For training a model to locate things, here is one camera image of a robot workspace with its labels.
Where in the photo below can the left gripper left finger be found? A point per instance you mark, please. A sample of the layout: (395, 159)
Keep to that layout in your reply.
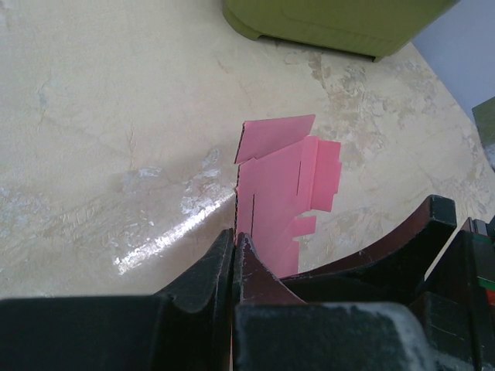
(184, 326)

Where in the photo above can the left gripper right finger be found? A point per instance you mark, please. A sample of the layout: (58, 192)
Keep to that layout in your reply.
(419, 298)

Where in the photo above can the pink paper box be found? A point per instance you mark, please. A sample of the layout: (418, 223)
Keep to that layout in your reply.
(283, 172)

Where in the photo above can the green plastic basket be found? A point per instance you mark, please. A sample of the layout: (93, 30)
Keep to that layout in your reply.
(374, 28)

